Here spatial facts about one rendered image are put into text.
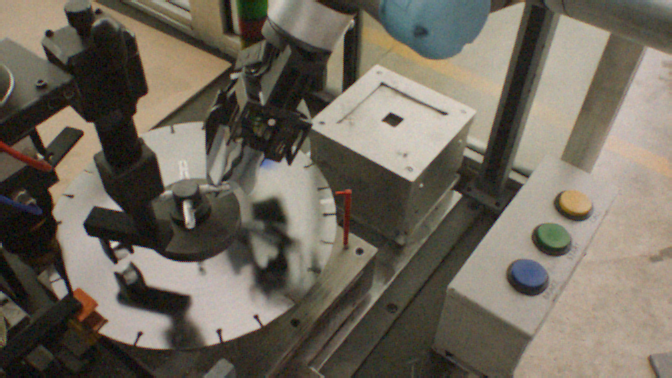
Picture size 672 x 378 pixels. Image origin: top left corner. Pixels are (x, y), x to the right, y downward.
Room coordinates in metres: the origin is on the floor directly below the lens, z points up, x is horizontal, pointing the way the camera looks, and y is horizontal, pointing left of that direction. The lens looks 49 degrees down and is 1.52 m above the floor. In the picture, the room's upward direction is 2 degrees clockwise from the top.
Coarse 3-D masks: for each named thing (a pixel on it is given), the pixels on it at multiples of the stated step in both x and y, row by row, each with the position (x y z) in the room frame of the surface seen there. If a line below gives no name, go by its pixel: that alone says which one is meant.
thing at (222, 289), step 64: (192, 128) 0.61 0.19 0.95; (64, 192) 0.49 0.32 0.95; (256, 192) 0.50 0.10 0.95; (320, 192) 0.50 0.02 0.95; (64, 256) 0.40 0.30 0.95; (128, 256) 0.40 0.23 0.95; (256, 256) 0.41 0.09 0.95; (320, 256) 0.41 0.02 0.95; (128, 320) 0.32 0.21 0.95; (192, 320) 0.33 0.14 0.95; (256, 320) 0.33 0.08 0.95
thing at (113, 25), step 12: (96, 24) 0.36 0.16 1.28; (108, 24) 0.36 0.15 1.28; (96, 36) 0.35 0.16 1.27; (108, 36) 0.35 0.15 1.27; (120, 36) 0.36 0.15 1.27; (96, 48) 0.35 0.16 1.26; (108, 48) 0.35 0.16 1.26; (120, 48) 0.35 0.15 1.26; (108, 60) 0.35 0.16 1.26; (120, 60) 0.35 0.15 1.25; (120, 72) 0.35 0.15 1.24; (120, 84) 0.35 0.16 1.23; (120, 96) 0.35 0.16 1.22; (132, 96) 0.36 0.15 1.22; (120, 108) 0.35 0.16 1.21; (132, 108) 0.35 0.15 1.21
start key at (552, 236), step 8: (544, 224) 0.50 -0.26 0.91; (552, 224) 0.50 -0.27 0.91; (544, 232) 0.49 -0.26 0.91; (552, 232) 0.49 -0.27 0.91; (560, 232) 0.49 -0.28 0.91; (544, 240) 0.48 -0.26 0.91; (552, 240) 0.48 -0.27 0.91; (560, 240) 0.48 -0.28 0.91; (568, 240) 0.48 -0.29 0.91; (552, 248) 0.47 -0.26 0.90; (560, 248) 0.47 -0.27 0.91
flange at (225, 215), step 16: (160, 208) 0.46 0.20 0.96; (176, 208) 0.45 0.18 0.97; (208, 208) 0.45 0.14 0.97; (224, 208) 0.47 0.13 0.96; (176, 224) 0.44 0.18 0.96; (208, 224) 0.44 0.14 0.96; (224, 224) 0.44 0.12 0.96; (176, 240) 0.42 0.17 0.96; (192, 240) 0.42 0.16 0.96; (208, 240) 0.42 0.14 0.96; (224, 240) 0.42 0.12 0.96; (176, 256) 0.40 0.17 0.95; (192, 256) 0.40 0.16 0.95
